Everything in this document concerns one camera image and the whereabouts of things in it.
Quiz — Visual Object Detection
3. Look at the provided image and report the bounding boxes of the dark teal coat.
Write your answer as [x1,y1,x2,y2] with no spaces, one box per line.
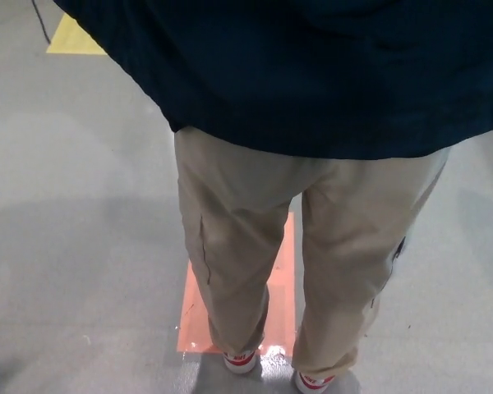
[53,0,493,162]

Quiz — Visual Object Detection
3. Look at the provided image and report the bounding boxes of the beige trousers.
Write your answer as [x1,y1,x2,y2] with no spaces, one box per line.
[173,125,453,371]

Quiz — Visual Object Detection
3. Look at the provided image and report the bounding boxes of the orange rectangular floor mat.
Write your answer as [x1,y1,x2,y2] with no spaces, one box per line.
[175,211,299,356]

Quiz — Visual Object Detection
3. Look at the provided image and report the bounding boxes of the red and white sneaker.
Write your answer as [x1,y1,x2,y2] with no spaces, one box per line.
[293,359,339,394]
[223,346,265,375]

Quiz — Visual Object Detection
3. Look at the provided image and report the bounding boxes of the yellow floor marking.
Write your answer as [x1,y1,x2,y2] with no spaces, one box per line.
[44,14,108,57]

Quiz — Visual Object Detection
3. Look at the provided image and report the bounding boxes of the black floor cable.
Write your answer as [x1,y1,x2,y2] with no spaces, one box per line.
[30,0,53,44]

